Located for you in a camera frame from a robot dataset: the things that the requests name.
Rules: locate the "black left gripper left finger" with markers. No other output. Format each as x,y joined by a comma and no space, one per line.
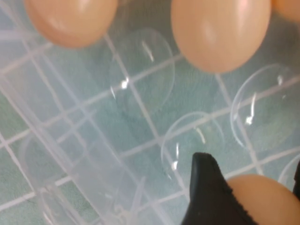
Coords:
208,194

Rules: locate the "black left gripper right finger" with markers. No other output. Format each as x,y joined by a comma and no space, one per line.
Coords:
297,179

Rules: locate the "beige plastic egg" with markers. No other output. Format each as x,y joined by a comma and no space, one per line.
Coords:
220,32
289,7
70,21
264,204

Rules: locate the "transparent plastic egg box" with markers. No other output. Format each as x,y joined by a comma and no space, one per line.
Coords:
77,131

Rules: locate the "clear plastic egg tray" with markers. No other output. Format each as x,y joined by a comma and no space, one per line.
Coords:
8,112

